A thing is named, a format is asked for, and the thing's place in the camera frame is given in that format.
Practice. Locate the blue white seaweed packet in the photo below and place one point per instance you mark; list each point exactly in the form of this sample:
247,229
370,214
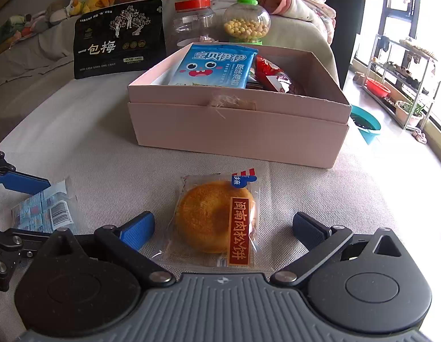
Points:
213,64

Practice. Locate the red-lid clear plastic jar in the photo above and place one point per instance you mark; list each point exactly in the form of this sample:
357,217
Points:
193,25

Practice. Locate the clear blue candy packet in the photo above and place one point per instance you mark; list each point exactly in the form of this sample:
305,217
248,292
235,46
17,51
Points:
42,210

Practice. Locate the red plastic basin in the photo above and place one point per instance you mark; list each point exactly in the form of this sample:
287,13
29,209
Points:
379,87

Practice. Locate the black snack bag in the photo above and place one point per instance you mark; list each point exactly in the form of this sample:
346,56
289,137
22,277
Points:
117,42

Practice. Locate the pink white blanket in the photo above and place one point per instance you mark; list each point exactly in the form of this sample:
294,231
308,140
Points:
302,10

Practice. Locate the pink cardboard box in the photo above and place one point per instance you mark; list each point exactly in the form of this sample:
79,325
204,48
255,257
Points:
234,131

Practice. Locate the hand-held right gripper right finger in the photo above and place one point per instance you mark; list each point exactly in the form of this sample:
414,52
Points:
309,229

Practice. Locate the yellow plush toy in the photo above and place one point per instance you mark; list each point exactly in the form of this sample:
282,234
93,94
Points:
96,1

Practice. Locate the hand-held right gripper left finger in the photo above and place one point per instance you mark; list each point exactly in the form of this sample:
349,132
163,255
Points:
138,233

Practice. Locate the teal plastic basin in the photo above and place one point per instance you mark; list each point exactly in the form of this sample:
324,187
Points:
366,128

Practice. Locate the potted green plant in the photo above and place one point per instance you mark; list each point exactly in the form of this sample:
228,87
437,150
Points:
407,114

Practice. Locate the grey plush toy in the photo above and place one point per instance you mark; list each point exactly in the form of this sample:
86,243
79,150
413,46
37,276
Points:
58,14

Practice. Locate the green-lid round candy jar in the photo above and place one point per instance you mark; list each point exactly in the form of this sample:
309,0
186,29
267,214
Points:
247,25

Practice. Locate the red snack packet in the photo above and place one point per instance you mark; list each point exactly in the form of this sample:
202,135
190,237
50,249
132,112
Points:
274,74

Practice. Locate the round cake packet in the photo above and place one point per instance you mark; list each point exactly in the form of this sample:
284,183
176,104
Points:
206,217

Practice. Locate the pink slippers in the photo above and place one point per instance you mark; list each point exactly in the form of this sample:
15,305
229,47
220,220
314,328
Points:
420,137

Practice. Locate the metal shoe rack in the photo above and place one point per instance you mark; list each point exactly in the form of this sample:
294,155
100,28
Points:
420,51

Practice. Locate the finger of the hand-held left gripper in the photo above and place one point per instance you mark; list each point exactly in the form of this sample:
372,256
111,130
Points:
24,182
14,242

